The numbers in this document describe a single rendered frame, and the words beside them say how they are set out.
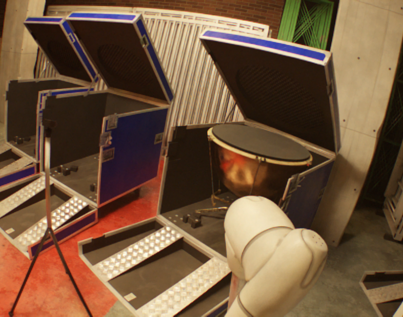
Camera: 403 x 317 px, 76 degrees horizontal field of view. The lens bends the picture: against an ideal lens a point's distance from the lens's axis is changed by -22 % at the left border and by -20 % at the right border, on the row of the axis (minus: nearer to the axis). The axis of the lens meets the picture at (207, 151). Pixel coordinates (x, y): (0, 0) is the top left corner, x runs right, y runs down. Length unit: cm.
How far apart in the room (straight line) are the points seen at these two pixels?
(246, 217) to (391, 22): 267
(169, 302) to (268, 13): 439
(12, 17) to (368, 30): 492
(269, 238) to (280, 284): 10
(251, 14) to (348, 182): 321
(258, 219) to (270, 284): 16
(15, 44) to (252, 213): 485
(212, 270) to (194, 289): 22
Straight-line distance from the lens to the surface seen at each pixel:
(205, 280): 220
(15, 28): 524
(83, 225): 268
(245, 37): 223
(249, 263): 60
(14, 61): 521
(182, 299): 209
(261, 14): 518
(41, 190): 303
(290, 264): 54
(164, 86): 303
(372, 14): 306
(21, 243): 254
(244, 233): 63
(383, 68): 301
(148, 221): 270
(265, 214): 65
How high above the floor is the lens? 157
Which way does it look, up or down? 18 degrees down
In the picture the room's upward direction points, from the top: 12 degrees clockwise
